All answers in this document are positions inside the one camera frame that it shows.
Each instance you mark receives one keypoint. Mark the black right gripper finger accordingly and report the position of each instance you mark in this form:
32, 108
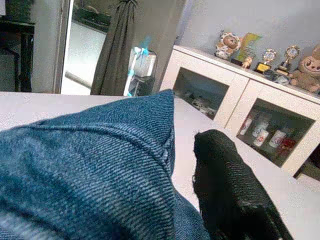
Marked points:
232, 195

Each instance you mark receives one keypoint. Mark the blue denim jeans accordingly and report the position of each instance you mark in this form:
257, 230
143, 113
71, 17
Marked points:
87, 162

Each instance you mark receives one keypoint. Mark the white printed can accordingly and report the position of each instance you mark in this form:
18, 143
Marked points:
276, 140
260, 136

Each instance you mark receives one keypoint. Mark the red printed can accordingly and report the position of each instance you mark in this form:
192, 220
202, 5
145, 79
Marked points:
288, 147

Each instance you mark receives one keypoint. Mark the white folding table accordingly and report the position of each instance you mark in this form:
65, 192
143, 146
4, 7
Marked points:
195, 117

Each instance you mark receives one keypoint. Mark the white glass-door cabinet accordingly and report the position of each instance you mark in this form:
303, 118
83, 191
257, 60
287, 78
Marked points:
240, 90

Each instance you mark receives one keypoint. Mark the small tan figurine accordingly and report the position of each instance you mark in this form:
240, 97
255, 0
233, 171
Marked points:
247, 62

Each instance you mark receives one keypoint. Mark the gold medallion trophy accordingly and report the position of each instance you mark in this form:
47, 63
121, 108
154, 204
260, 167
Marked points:
265, 62
287, 60

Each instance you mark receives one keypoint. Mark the brown plush toy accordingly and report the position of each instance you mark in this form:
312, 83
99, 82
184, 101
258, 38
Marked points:
307, 72

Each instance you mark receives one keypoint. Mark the green gold award plaque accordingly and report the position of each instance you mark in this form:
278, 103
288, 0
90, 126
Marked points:
250, 46

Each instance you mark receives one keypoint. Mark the blue white lion figurine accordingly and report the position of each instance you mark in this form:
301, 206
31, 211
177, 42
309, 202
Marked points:
228, 45

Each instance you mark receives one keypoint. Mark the white floor appliance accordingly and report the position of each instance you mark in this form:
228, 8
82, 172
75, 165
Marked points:
143, 65

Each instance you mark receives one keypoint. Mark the dark grey curtain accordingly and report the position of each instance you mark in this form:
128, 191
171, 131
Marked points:
117, 50

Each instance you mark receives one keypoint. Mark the glass sliding door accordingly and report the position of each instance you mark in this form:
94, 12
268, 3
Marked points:
82, 55

